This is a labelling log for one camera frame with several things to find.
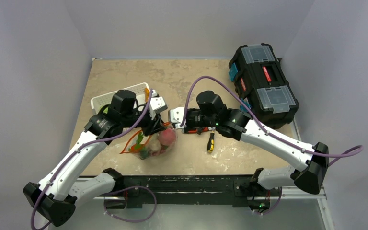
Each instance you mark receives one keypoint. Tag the clear zip bag orange zipper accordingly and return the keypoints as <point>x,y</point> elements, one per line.
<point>146,153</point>

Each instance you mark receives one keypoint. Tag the pink peach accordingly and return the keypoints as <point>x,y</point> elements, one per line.
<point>167,137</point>

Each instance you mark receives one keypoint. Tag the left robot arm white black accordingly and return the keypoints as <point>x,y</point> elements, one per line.
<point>57,195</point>

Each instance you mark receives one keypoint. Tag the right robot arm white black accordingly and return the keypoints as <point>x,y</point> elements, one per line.
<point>308,163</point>

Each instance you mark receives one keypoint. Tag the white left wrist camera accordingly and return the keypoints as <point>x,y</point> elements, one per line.
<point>157,104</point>

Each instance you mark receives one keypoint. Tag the adjustable wrench red handle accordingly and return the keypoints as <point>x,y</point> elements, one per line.
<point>198,131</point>

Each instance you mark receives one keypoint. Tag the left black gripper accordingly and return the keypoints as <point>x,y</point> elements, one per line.
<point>153,126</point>

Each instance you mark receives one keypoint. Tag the yellow black screwdriver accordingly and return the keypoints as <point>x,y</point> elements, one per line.
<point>210,143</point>

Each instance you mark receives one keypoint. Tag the aluminium frame rail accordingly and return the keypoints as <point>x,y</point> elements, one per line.
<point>307,170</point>

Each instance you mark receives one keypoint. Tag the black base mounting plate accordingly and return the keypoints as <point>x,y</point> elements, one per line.
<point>234,190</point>

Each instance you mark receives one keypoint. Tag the orange carrot with leaves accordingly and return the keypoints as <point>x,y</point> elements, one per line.
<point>140,143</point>

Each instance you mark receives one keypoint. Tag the black toolbox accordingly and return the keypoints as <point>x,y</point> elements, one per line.
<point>261,84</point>

